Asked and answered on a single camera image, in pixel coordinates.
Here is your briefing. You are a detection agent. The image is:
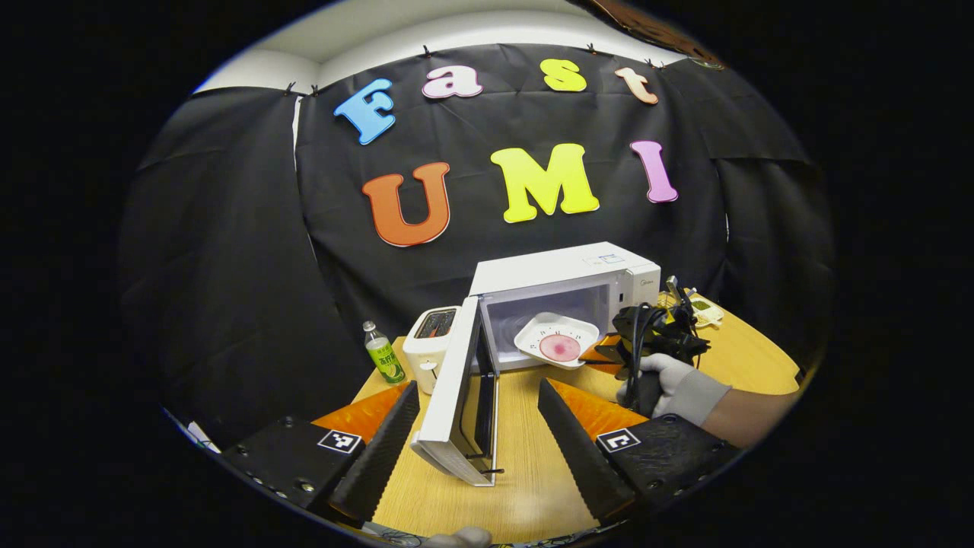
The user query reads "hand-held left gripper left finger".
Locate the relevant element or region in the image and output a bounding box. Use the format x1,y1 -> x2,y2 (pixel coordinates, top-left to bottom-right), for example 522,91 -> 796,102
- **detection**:
221,381 -> 421,526

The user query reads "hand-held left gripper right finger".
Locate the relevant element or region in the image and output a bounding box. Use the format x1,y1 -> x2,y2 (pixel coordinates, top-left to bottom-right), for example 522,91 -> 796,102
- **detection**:
537,378 -> 743,526

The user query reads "pink round food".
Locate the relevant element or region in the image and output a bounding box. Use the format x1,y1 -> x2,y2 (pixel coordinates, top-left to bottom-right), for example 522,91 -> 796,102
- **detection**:
539,335 -> 583,363

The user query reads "white square plate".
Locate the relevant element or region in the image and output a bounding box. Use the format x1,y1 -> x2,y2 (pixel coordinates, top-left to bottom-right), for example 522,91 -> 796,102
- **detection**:
514,311 -> 602,371

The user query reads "white microwave oven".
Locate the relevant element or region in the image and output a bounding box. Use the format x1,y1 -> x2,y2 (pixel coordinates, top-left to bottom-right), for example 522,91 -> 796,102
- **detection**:
411,242 -> 661,488

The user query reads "white divided grain dish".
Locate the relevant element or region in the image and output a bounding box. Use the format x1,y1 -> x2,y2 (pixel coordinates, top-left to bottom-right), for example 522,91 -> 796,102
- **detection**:
683,289 -> 724,329

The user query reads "green drink bottle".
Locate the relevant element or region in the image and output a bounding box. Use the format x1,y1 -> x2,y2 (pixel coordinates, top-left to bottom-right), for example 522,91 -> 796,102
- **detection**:
362,320 -> 406,384

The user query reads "white toaster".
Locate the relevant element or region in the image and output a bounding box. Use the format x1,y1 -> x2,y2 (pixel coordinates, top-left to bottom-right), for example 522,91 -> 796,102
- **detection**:
402,306 -> 463,397

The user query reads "dark brown object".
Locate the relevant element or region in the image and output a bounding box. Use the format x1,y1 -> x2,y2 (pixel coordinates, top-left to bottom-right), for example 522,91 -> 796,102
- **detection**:
590,0 -> 727,71

